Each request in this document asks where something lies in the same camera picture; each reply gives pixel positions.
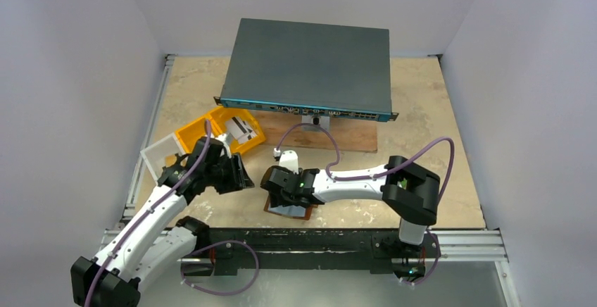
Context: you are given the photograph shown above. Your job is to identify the brown leather card holder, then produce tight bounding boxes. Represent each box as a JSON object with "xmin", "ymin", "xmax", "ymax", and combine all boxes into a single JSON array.
[{"xmin": 264, "ymin": 197, "xmax": 318, "ymax": 220}]

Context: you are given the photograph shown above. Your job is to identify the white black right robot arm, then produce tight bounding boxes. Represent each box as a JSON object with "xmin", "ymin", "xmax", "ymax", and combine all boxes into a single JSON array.
[{"xmin": 260, "ymin": 156, "xmax": 441, "ymax": 246}]

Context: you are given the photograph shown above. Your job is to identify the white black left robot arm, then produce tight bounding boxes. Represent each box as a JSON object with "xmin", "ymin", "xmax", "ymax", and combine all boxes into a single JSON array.
[{"xmin": 70, "ymin": 134, "xmax": 254, "ymax": 306}]

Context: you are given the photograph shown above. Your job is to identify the white cards in bin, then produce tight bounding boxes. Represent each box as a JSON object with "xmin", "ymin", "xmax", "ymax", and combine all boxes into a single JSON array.
[{"xmin": 225, "ymin": 116, "xmax": 256, "ymax": 144}]

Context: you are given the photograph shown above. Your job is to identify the yellow plastic bin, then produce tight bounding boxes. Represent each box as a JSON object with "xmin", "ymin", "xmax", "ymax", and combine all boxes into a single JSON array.
[{"xmin": 175, "ymin": 106, "xmax": 265, "ymax": 154}]

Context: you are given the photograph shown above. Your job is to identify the white plastic bin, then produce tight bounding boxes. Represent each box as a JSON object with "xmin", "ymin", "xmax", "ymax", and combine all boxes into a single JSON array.
[{"xmin": 141, "ymin": 132, "xmax": 185, "ymax": 183}]

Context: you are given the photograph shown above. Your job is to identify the brown wooden board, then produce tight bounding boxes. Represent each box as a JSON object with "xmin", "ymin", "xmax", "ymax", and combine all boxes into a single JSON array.
[{"xmin": 253, "ymin": 111, "xmax": 377, "ymax": 152}]

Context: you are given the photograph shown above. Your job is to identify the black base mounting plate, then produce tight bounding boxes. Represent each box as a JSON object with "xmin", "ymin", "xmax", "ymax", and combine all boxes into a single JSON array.
[{"xmin": 183, "ymin": 228, "xmax": 438, "ymax": 279}]

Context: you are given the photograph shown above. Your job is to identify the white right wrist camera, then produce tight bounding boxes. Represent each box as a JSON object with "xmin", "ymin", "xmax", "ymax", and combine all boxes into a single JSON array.
[{"xmin": 273, "ymin": 148, "xmax": 299, "ymax": 174}]

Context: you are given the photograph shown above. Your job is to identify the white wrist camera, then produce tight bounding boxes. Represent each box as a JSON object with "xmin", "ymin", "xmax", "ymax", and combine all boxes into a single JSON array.
[
  {"xmin": 216, "ymin": 132, "xmax": 234, "ymax": 149},
  {"xmin": 273, "ymin": 148, "xmax": 299, "ymax": 174}
]

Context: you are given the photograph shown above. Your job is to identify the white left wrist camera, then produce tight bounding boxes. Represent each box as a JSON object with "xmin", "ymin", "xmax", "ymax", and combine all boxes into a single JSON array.
[{"xmin": 216, "ymin": 132, "xmax": 234, "ymax": 149}]

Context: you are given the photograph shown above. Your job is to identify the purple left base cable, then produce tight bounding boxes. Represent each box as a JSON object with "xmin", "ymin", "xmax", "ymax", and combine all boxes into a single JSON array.
[{"xmin": 180, "ymin": 240, "xmax": 260, "ymax": 298}]

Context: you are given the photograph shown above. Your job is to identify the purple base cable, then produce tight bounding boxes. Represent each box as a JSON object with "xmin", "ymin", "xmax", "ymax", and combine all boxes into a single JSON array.
[
  {"xmin": 398, "ymin": 230, "xmax": 443, "ymax": 287},
  {"xmin": 180, "ymin": 240, "xmax": 260, "ymax": 298}
]

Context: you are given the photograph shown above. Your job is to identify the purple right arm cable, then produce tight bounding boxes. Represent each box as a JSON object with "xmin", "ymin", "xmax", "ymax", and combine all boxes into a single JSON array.
[{"xmin": 274, "ymin": 123, "xmax": 455, "ymax": 203}]

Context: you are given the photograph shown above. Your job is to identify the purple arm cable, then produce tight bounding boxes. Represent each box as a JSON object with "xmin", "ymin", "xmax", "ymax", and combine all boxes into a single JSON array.
[
  {"xmin": 274, "ymin": 123, "xmax": 455, "ymax": 203},
  {"xmin": 82, "ymin": 119, "xmax": 213, "ymax": 307}
]

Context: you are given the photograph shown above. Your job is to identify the grey metal camera stand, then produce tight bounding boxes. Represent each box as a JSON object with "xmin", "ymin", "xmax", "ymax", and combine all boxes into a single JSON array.
[{"xmin": 301, "ymin": 115, "xmax": 330, "ymax": 132}]

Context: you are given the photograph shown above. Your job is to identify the aluminium frame rail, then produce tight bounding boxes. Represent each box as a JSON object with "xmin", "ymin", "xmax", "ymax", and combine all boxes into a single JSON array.
[{"xmin": 101, "ymin": 54, "xmax": 177, "ymax": 248}]

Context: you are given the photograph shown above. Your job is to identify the grey blue network switch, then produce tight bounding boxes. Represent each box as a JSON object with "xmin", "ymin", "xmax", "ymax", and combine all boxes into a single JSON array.
[{"xmin": 214, "ymin": 18, "xmax": 398, "ymax": 123}]

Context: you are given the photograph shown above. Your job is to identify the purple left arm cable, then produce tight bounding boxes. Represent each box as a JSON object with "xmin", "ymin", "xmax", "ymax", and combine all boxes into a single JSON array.
[{"xmin": 82, "ymin": 119, "xmax": 213, "ymax": 307}]

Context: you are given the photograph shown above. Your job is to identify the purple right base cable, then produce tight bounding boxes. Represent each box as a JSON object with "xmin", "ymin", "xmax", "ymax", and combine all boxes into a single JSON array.
[{"xmin": 398, "ymin": 230, "xmax": 443, "ymax": 287}]

